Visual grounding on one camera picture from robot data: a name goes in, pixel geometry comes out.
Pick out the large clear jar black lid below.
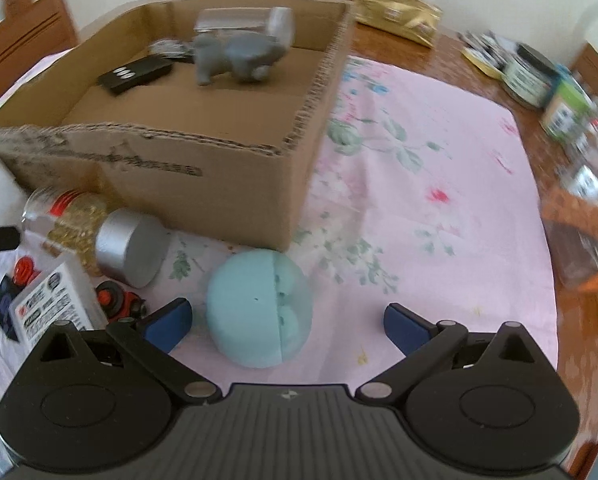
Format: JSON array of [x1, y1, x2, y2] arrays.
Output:
[[540, 128, 598, 292]]

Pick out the grey animal figurine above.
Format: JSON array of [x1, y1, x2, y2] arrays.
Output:
[[192, 32, 287, 86]]

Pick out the gold tissue pack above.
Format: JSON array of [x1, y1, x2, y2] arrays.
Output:
[[353, 0, 442, 48]]

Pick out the jar of golden capsules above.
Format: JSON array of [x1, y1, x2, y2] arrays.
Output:
[[22, 188, 170, 288]]

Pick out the pink floral tablecloth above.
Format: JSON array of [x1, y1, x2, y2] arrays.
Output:
[[139, 58, 558, 387]]

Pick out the pens bundle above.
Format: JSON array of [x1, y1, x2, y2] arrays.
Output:
[[456, 32, 515, 81]]

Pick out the black cube toy red buttons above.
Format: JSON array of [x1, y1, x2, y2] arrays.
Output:
[[0, 256, 40, 341]]

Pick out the correction tape dispenser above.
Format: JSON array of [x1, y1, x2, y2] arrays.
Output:
[[148, 38, 195, 64]]

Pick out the black digital timer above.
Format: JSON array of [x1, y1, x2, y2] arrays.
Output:
[[97, 54, 173, 96]]

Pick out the small jar black lid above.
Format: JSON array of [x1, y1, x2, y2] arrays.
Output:
[[502, 44, 560, 110]]

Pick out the wooden chair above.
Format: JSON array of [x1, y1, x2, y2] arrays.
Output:
[[570, 42, 598, 96], [0, 0, 78, 97]]

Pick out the small red black toy car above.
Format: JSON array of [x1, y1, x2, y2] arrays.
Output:
[[96, 281, 147, 323]]

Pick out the wooden chair left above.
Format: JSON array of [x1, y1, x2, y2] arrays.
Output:
[[0, 0, 78, 97]]

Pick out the small jar green lid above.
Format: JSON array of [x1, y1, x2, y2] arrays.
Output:
[[540, 76, 592, 140]]

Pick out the light blue round case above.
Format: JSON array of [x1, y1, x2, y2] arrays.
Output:
[[206, 249, 313, 368]]

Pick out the clear case with label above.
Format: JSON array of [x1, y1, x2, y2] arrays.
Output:
[[9, 254, 108, 352]]

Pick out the cardboard box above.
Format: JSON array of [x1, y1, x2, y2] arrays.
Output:
[[0, 0, 354, 250]]

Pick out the wooden chair far right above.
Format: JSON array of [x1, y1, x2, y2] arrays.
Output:
[[570, 42, 598, 96]]

